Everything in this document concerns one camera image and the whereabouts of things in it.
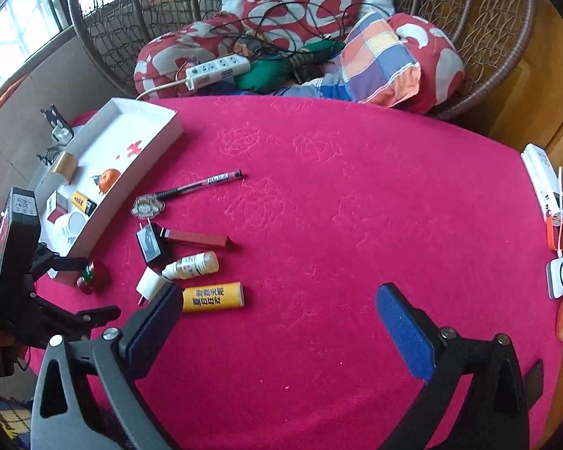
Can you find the white pill bottle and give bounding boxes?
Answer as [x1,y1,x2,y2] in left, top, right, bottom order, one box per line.
[54,211,87,246]

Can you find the small white medicine box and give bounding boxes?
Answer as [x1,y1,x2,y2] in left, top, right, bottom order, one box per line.
[45,191,70,224]

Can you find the orange tangerine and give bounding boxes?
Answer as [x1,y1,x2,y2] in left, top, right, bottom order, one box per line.
[97,169,121,194]

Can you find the white charger plug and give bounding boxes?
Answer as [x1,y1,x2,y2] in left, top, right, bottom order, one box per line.
[136,267,172,307]

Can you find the black power adapter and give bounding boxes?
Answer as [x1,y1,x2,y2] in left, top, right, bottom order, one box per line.
[136,222,170,268]

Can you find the cartoon sticker badge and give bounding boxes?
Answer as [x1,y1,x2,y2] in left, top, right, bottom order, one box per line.
[131,194,164,219]

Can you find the dark red bar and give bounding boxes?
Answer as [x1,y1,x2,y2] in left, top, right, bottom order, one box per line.
[160,229,230,249]

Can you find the clear liquid medicine bottle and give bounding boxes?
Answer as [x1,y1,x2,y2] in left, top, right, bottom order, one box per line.
[161,251,220,281]

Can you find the black gel pen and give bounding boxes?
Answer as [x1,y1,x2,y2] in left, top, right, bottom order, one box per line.
[154,169,244,199]

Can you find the masking tape roll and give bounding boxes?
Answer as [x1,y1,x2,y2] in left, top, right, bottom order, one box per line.
[50,150,79,185]

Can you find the person left forearm sleeve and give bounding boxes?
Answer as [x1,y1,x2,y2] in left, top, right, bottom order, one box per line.
[0,395,32,449]

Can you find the black cat phone stand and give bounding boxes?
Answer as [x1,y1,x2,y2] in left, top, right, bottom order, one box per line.
[40,105,74,145]

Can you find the white cardboard tray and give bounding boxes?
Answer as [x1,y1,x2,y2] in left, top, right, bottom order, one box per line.
[35,99,183,257]

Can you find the white device box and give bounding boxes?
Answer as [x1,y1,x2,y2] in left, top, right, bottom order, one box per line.
[521,143,563,227]

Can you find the red white round cushion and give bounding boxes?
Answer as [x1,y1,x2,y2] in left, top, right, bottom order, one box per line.
[133,12,244,100]

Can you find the window with lattice grille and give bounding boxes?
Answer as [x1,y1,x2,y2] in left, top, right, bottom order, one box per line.
[0,0,71,87]

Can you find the pink tablecloth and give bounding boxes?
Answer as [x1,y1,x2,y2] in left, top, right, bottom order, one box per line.
[27,94,563,450]

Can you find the white power strip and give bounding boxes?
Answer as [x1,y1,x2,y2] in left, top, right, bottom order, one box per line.
[136,54,251,101]

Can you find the green cloth bag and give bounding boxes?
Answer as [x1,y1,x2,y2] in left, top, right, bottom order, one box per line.
[235,40,345,95]

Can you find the red white square pillow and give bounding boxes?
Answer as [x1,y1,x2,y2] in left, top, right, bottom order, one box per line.
[241,0,365,51]

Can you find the plaid checkered cushion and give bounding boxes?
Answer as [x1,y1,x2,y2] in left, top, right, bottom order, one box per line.
[280,11,466,116]

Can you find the wicker egg chair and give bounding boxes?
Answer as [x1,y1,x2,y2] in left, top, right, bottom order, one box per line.
[68,0,538,121]

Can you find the black frame eyeglasses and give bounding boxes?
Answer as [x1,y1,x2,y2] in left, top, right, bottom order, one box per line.
[36,145,65,166]

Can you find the white square wireless pad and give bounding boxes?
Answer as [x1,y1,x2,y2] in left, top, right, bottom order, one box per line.
[546,256,563,300]

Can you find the black cable tangle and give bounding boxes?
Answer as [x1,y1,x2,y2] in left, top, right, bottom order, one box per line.
[208,0,391,67]

